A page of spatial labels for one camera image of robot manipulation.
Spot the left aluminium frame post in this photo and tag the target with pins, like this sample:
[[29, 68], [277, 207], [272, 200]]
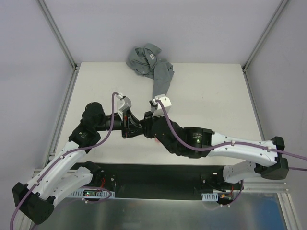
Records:
[[56, 32]]

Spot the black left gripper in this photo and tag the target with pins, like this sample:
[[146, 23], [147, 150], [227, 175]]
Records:
[[125, 127]]

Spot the aluminium frame post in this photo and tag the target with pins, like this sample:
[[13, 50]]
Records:
[[266, 32], [56, 32]]

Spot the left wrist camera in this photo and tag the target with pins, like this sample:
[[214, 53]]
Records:
[[123, 105]]

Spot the right aluminium frame post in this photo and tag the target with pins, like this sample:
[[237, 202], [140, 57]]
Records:
[[266, 32]]

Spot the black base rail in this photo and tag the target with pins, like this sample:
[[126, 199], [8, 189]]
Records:
[[172, 182]]

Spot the right white cable duct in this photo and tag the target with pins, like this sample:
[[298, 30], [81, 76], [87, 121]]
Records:
[[215, 196]]

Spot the mannequin hand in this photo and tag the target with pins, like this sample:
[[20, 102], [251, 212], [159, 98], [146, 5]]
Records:
[[157, 141]]

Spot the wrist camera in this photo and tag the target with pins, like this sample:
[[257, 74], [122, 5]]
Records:
[[123, 105], [159, 104]]

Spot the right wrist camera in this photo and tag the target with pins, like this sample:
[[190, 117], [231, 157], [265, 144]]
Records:
[[159, 104]]

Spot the white cable duct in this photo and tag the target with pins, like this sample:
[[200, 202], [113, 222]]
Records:
[[91, 194], [215, 196]]

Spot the left white cable duct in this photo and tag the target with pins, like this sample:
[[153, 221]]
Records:
[[91, 194]]

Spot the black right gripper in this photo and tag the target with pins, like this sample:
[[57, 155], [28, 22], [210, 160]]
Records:
[[147, 125]]

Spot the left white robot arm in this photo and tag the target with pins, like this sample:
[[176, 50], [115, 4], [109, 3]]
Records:
[[38, 198]]

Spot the grey shirt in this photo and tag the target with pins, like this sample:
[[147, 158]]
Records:
[[145, 62]]

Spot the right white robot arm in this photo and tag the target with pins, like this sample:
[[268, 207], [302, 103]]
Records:
[[259, 158]]

